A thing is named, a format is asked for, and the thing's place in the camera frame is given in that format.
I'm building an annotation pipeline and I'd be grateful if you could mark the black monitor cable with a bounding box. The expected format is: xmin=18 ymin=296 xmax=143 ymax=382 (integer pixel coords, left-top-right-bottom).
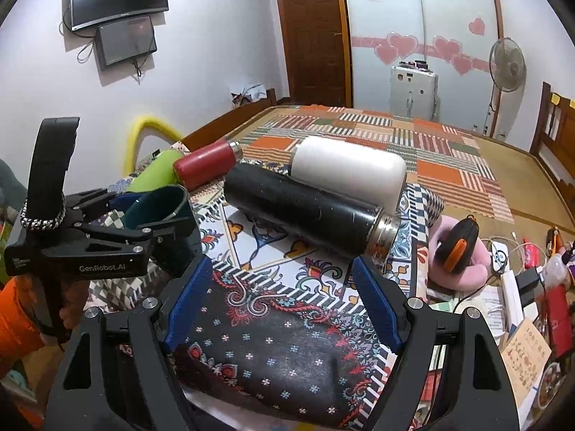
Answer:
xmin=76 ymin=38 xmax=97 ymax=64

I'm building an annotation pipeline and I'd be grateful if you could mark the teal cup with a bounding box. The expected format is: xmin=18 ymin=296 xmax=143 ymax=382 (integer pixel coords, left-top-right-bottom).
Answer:
xmin=123 ymin=186 xmax=194 ymax=234

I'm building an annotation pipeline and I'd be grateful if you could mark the person's left hand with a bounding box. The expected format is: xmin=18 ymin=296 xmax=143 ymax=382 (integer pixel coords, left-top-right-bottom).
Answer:
xmin=58 ymin=278 xmax=91 ymax=338

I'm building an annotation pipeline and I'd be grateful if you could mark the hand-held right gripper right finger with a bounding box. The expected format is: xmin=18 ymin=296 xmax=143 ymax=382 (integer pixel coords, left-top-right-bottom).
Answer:
xmin=351 ymin=255 xmax=533 ymax=431

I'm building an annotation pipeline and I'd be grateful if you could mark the white tile-patterned cloth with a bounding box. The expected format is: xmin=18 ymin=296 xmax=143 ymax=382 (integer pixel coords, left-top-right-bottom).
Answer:
xmin=180 ymin=175 xmax=445 ymax=310

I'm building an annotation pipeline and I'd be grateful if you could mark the green bottle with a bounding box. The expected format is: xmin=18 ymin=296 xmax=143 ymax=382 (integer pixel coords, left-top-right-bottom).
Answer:
xmin=125 ymin=149 xmax=180 ymax=194

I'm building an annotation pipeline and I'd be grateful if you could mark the black thermos bottle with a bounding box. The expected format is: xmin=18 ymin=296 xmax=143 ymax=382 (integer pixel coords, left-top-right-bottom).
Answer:
xmin=223 ymin=163 xmax=402 ymax=263

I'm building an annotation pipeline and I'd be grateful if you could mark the red book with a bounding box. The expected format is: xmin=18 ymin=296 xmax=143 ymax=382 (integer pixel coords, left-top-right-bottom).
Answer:
xmin=546 ymin=285 xmax=573 ymax=360

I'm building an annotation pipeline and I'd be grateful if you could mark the wooden bed frame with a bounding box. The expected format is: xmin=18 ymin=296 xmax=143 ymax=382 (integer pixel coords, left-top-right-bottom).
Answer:
xmin=182 ymin=89 xmax=277 ymax=151

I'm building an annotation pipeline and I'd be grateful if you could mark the tan straw mat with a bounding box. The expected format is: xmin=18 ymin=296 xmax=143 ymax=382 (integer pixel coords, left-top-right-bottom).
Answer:
xmin=471 ymin=135 xmax=575 ymax=245

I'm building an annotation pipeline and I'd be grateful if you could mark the orange patchwork blanket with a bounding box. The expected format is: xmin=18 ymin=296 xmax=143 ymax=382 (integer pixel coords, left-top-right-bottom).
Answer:
xmin=189 ymin=104 xmax=515 ymax=225

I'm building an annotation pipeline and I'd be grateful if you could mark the white wardrobe with heart stickers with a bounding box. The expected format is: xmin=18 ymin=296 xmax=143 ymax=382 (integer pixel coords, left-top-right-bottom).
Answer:
xmin=339 ymin=0 xmax=504 ymax=133

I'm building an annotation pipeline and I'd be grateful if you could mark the crumpled paper bag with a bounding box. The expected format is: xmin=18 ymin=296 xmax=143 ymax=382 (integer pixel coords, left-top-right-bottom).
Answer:
xmin=229 ymin=82 xmax=269 ymax=107

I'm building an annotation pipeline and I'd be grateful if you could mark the brown wooden door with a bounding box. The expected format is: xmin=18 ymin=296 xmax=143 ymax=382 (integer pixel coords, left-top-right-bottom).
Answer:
xmin=272 ymin=0 xmax=353 ymax=108

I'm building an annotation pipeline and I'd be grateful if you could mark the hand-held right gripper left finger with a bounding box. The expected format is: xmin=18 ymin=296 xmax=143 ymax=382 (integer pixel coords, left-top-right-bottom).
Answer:
xmin=42 ymin=255 xmax=214 ymax=431

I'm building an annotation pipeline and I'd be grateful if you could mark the white cable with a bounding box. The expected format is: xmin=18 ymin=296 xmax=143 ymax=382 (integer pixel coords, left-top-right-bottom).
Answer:
xmin=487 ymin=233 xmax=546 ymax=279

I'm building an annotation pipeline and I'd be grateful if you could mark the pink neck pillow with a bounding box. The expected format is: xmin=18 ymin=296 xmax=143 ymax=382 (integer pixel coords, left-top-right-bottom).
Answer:
xmin=427 ymin=215 xmax=492 ymax=290

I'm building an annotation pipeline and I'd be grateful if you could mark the red bottle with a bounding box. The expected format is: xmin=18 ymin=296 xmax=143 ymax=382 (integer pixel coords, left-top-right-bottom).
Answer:
xmin=173 ymin=139 xmax=243 ymax=191

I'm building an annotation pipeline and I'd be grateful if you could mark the white power strip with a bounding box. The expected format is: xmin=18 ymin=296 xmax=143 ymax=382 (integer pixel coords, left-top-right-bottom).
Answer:
xmin=498 ymin=269 xmax=524 ymax=337

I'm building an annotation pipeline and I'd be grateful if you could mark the white standing fan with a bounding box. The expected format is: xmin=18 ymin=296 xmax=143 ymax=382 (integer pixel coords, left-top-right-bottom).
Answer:
xmin=483 ymin=37 xmax=527 ymax=140

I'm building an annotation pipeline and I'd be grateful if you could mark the small black wall monitor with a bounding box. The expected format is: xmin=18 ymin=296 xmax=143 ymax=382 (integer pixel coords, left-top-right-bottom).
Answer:
xmin=97 ymin=15 xmax=159 ymax=71

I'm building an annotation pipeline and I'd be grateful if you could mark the dark floral cloth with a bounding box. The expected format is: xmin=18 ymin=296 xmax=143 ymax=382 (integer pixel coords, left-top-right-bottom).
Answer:
xmin=173 ymin=274 xmax=405 ymax=429

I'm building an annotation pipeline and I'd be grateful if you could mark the white bottle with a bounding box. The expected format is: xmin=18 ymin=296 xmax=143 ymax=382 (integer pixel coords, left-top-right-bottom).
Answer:
xmin=291 ymin=136 xmax=407 ymax=216

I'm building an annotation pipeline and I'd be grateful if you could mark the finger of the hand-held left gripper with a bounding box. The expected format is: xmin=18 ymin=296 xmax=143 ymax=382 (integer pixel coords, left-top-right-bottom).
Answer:
xmin=74 ymin=215 xmax=205 ymax=279
xmin=65 ymin=190 xmax=140 ymax=225

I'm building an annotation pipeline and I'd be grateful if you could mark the white box appliance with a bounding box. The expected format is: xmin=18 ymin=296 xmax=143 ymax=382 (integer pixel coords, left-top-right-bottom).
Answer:
xmin=388 ymin=60 xmax=438 ymax=121

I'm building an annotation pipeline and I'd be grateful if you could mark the yellow foam tube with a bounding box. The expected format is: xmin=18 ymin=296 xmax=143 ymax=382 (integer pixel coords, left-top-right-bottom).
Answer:
xmin=127 ymin=116 xmax=185 ymax=176

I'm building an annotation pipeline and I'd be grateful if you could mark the beige illustrated booklet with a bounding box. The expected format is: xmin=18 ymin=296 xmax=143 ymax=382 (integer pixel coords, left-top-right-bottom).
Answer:
xmin=501 ymin=319 xmax=552 ymax=409

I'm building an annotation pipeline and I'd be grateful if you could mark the silver braided chain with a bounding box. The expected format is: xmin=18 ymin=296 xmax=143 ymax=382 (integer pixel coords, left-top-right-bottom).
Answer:
xmin=20 ymin=204 xmax=68 ymax=233

